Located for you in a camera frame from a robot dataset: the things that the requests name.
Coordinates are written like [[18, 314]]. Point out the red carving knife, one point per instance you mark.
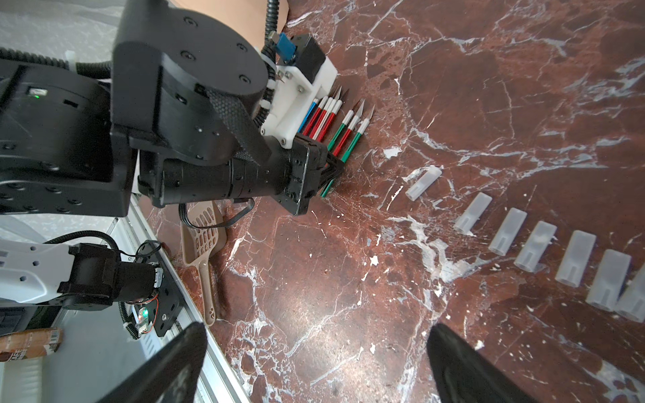
[[348, 129], [315, 116], [331, 116], [329, 104]]

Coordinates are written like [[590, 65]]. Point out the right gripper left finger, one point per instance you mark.
[[171, 375]]

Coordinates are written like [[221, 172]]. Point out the terracotta flower pot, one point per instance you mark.
[[246, 17]]

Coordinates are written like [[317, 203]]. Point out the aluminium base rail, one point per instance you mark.
[[181, 303]]

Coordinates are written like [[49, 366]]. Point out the brown plastic scoop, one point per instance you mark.
[[198, 244]]

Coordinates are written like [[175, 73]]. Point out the small circuit board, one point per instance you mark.
[[145, 315]]

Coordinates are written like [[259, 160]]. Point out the translucent protective cap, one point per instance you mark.
[[607, 284], [576, 258], [534, 248], [424, 182], [507, 232], [472, 214], [631, 303]]

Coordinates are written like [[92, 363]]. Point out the blue carving knife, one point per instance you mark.
[[308, 115]]

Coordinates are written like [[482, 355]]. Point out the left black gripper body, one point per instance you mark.
[[291, 176]]

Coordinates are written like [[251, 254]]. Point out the green carving knife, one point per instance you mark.
[[340, 132], [358, 133]]

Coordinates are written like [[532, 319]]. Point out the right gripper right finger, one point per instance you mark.
[[461, 374]]

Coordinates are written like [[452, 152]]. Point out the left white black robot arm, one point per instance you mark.
[[179, 114]]

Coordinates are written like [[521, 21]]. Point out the silver carving knife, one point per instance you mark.
[[326, 118]]

